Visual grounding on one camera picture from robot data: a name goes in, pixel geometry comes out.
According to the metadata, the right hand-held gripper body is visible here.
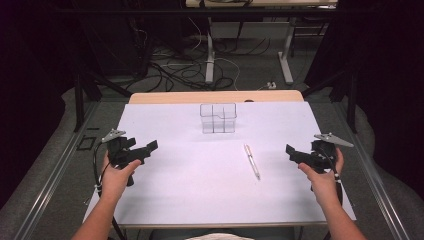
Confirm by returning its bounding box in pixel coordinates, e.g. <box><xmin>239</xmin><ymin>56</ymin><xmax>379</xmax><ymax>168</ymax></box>
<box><xmin>298</xmin><ymin>132</ymin><xmax>355</xmax><ymax>175</ymax></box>

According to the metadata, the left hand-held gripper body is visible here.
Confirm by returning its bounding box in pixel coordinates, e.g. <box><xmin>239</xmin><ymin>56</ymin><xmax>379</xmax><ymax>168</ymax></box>
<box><xmin>101</xmin><ymin>128</ymin><xmax>148</xmax><ymax>188</ymax></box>

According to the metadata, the person's left hand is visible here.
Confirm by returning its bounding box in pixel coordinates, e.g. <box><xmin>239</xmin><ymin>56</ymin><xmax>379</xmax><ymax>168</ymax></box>
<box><xmin>100</xmin><ymin>151</ymin><xmax>143</xmax><ymax>202</ymax></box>

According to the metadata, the person's right hand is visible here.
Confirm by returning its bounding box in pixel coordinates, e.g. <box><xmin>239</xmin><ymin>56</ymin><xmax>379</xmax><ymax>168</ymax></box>
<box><xmin>297</xmin><ymin>147</ymin><xmax>345</xmax><ymax>208</ymax></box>

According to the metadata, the white pen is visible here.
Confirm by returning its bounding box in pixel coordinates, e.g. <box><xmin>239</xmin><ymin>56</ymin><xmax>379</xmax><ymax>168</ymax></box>
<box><xmin>243</xmin><ymin>143</ymin><xmax>262</xmax><ymax>181</ymax></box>

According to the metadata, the black metal stand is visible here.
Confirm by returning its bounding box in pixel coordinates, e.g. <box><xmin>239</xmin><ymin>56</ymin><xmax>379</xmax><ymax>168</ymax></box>
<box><xmin>301</xmin><ymin>66</ymin><xmax>360</xmax><ymax>135</ymax></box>
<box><xmin>72</xmin><ymin>64</ymin><xmax>134</xmax><ymax>133</ymax></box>

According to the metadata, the white table mat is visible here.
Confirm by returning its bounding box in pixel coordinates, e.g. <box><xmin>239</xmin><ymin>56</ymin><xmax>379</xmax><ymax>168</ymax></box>
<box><xmin>83</xmin><ymin>101</ymin><xmax>357</xmax><ymax>226</ymax></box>

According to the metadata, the clear plastic pen holder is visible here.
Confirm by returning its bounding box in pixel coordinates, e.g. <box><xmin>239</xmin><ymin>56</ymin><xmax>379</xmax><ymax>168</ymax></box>
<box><xmin>199</xmin><ymin>102</ymin><xmax>238</xmax><ymax>135</ymax></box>

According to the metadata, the wooden table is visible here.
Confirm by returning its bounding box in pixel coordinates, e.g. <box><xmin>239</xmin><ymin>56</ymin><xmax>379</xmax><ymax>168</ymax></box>
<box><xmin>83</xmin><ymin>89</ymin><xmax>357</xmax><ymax>231</ymax></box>

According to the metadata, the black curtain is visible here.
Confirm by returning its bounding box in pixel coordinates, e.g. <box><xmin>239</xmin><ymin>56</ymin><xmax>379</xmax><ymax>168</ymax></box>
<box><xmin>304</xmin><ymin>0</ymin><xmax>424</xmax><ymax>201</ymax></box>
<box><xmin>0</xmin><ymin>0</ymin><xmax>84</xmax><ymax>209</ymax></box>

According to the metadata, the white-legged desk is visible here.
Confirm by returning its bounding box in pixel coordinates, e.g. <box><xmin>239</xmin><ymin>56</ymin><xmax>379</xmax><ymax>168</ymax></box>
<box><xmin>184</xmin><ymin>0</ymin><xmax>339</xmax><ymax>86</ymax></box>

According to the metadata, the black horizontal bar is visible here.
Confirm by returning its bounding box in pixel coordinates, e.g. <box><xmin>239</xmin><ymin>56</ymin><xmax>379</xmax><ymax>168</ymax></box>
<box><xmin>54</xmin><ymin>7</ymin><xmax>371</xmax><ymax>16</ymax></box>

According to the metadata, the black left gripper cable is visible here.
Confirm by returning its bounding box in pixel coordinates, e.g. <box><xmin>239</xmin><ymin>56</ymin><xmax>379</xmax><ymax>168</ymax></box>
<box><xmin>92</xmin><ymin>141</ymin><xmax>128</xmax><ymax>240</ymax></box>

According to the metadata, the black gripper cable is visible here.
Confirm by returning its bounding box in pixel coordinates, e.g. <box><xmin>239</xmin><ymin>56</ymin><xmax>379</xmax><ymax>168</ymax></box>
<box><xmin>321</xmin><ymin>146</ymin><xmax>345</xmax><ymax>240</ymax></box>
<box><xmin>92</xmin><ymin>141</ymin><xmax>128</xmax><ymax>240</ymax></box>

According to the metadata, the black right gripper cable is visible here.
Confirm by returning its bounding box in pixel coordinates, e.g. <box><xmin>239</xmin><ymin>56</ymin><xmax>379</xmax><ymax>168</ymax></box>
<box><xmin>321</xmin><ymin>146</ymin><xmax>345</xmax><ymax>240</ymax></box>

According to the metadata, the metal floor rail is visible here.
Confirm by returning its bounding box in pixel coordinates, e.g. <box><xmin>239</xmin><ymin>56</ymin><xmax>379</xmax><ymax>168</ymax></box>
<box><xmin>12</xmin><ymin>99</ymin><xmax>102</xmax><ymax>240</ymax></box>
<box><xmin>333</xmin><ymin>99</ymin><xmax>412</xmax><ymax>240</ymax></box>

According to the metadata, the tangle of floor cables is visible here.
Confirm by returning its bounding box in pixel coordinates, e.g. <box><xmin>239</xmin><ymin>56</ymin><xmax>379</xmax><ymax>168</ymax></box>
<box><xmin>146</xmin><ymin>16</ymin><xmax>242</xmax><ymax>93</ymax></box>

